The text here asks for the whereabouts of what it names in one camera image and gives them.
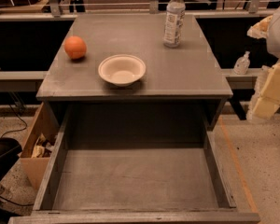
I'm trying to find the black floor cable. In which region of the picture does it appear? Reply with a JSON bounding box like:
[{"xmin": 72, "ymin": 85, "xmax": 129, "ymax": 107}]
[{"xmin": 0, "ymin": 91, "xmax": 29, "ymax": 138}]

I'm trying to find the black chair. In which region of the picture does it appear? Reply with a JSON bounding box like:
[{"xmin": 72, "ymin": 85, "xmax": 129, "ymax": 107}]
[{"xmin": 0, "ymin": 137, "xmax": 22, "ymax": 181}]

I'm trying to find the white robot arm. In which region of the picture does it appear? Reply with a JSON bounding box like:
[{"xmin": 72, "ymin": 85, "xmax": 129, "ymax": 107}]
[{"xmin": 247, "ymin": 7, "xmax": 280, "ymax": 122}]

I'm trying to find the clear plastic water bottle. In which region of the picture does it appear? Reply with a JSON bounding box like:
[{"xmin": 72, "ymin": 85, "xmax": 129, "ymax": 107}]
[{"xmin": 163, "ymin": 0, "xmax": 186, "ymax": 48}]

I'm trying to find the grey cabinet with top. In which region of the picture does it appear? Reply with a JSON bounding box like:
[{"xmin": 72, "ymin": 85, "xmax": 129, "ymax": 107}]
[{"xmin": 37, "ymin": 14, "xmax": 232, "ymax": 128}]

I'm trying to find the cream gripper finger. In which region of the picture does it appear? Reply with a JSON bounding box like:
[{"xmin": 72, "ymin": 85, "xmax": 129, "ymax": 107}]
[
  {"xmin": 246, "ymin": 15, "xmax": 273, "ymax": 39},
  {"xmin": 246, "ymin": 60, "xmax": 280, "ymax": 120}
]

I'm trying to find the white paper bowl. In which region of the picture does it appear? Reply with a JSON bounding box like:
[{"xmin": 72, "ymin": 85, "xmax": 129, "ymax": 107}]
[{"xmin": 98, "ymin": 54, "xmax": 147, "ymax": 87}]

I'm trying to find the cardboard box with scraps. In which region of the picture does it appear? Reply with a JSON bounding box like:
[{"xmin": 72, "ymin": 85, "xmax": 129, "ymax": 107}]
[{"xmin": 21, "ymin": 103, "xmax": 59, "ymax": 189}]

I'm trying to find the orange fruit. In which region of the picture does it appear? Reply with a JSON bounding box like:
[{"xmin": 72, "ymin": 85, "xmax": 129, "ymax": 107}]
[{"xmin": 64, "ymin": 36, "xmax": 87, "ymax": 60}]

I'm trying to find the open grey top drawer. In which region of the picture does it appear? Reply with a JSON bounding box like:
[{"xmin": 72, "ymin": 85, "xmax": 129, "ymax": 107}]
[{"xmin": 8, "ymin": 103, "xmax": 259, "ymax": 224}]

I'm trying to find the grey metal rail bench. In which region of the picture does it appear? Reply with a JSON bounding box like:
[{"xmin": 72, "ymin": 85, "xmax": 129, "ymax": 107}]
[{"xmin": 0, "ymin": 68, "xmax": 263, "ymax": 92}]

